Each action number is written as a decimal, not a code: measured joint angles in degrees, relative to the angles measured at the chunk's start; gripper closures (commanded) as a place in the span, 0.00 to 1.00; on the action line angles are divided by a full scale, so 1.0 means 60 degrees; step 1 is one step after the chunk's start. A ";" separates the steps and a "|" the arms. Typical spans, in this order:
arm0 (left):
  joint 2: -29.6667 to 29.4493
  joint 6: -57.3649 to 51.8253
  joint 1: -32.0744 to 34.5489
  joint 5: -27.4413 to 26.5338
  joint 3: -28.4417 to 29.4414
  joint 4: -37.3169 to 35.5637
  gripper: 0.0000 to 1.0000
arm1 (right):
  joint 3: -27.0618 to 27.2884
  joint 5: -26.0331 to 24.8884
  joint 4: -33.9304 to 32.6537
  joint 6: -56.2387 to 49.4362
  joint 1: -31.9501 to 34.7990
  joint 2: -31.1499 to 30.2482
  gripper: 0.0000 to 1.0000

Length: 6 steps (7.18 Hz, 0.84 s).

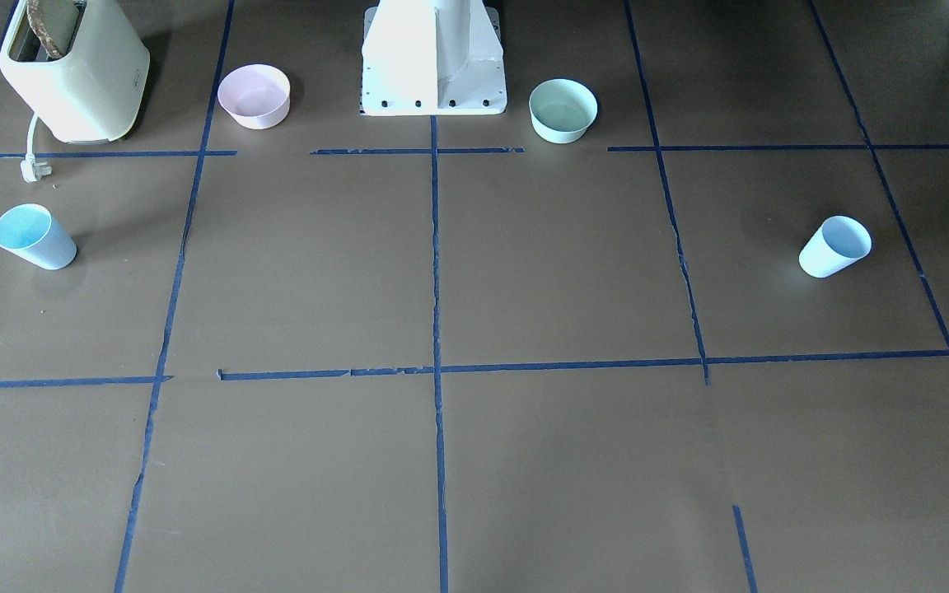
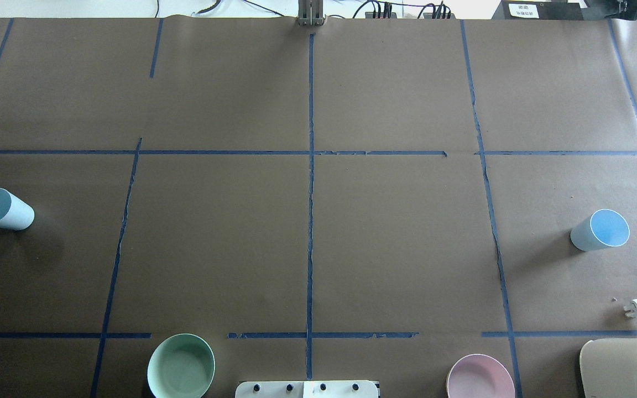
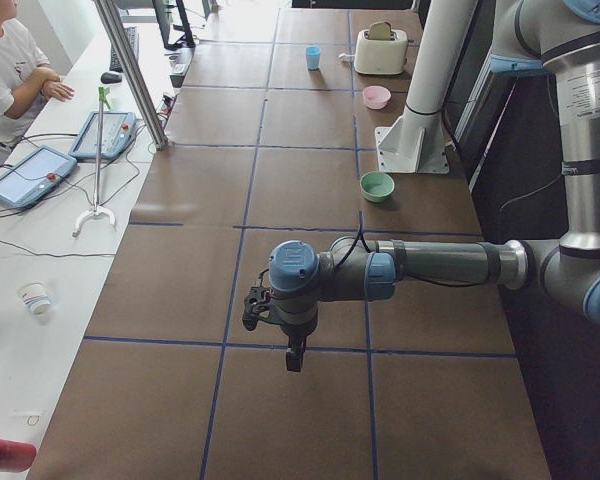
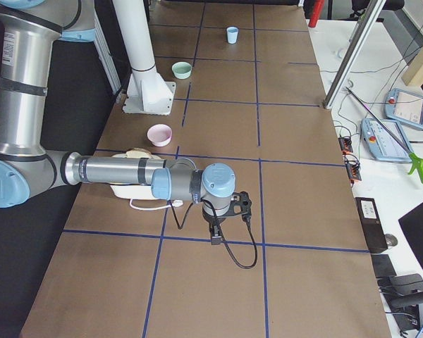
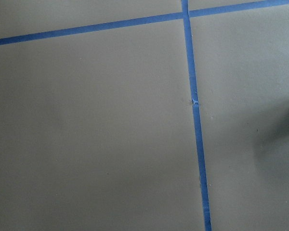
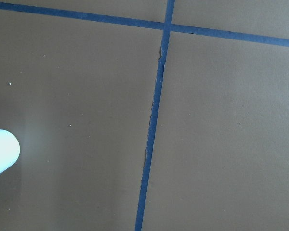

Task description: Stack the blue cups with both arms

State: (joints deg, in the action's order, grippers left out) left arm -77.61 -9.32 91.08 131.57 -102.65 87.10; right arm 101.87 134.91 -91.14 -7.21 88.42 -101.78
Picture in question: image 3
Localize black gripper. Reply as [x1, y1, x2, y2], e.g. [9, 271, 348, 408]
[281, 319, 318, 372]

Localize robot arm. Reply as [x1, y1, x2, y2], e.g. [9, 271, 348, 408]
[242, 1, 600, 371]

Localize green bowl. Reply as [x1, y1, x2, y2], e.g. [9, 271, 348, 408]
[359, 171, 395, 203]

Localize grabber reach tool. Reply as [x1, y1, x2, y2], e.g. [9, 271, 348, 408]
[72, 86, 116, 238]

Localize paper cup on desk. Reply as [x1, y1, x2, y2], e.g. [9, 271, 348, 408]
[17, 282, 51, 315]

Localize pink bowl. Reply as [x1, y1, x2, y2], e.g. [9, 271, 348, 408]
[362, 85, 392, 110]

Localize far teach pendant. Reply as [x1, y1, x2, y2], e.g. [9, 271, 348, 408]
[69, 111, 136, 163]

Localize teach pendant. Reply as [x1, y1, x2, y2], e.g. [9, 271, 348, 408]
[0, 146, 77, 209]
[69, 111, 136, 163]

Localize blue cup near toaster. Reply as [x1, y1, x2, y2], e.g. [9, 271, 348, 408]
[305, 45, 321, 71]

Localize cream toaster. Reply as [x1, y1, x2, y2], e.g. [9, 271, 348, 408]
[353, 29, 408, 75]

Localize red cylinder object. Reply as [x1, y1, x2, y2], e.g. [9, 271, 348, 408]
[0, 439, 37, 473]

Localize near teach pendant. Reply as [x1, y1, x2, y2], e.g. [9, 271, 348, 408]
[0, 146, 77, 209]

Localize black monitor stand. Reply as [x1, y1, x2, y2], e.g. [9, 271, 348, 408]
[152, 0, 196, 51]

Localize black computer mouse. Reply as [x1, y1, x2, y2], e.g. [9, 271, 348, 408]
[100, 71, 122, 85]

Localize toast slice in toaster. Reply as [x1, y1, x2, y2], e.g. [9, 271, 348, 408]
[368, 21, 392, 41]

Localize black keyboard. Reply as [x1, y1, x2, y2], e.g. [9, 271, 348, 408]
[108, 26, 140, 72]

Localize seated person white shirt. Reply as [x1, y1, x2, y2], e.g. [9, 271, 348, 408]
[0, 0, 74, 136]

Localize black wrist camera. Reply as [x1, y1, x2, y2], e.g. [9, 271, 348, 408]
[242, 286, 281, 331]

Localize aluminium frame post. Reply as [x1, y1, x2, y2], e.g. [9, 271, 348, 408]
[94, 0, 168, 151]

